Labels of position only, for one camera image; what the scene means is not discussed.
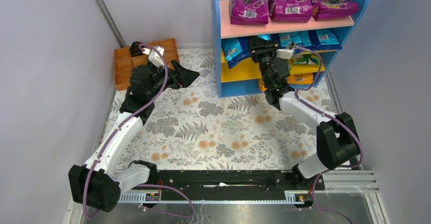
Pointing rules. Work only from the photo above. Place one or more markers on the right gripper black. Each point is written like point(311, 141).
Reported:
point(262, 50)

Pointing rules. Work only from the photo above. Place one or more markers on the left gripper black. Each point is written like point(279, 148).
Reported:
point(175, 76)

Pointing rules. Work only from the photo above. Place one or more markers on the green candy bag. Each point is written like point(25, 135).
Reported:
point(306, 59)

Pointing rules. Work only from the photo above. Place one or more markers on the large blue candy bag front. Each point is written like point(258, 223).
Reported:
point(323, 39)

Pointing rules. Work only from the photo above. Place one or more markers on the orange mango candy bag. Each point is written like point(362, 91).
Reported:
point(261, 85)

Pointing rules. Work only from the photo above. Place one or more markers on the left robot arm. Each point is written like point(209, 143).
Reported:
point(96, 184)

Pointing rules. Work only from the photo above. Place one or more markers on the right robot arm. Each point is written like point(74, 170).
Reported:
point(337, 140)

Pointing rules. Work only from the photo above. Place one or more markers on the left purple candy bag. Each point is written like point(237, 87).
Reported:
point(249, 12)

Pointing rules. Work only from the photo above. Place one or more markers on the purple candy bag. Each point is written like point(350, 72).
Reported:
point(249, 12)
point(329, 9)
point(290, 10)

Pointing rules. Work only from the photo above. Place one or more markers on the middle purple candy bag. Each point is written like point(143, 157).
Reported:
point(290, 10)

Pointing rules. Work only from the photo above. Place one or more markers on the orange candy bag under shelf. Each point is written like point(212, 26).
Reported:
point(301, 79)

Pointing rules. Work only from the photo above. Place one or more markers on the blue shelf unit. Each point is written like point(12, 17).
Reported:
point(243, 79)

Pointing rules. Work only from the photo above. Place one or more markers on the right purple candy bag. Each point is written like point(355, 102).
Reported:
point(329, 9)

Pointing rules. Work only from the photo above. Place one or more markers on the floral table mat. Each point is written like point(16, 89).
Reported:
point(195, 129)

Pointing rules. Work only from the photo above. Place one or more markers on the black tape roll back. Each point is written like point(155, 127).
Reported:
point(134, 49)

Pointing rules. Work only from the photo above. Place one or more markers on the wooden compartment tray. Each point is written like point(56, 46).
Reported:
point(124, 62)

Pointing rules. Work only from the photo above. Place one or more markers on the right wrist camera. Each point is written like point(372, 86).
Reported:
point(287, 52)

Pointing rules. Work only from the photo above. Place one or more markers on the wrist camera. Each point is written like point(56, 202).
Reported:
point(154, 57)
point(287, 52)

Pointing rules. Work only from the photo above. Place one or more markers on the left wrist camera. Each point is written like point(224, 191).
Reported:
point(154, 57)

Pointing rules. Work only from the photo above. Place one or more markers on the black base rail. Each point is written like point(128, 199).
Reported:
point(223, 186)

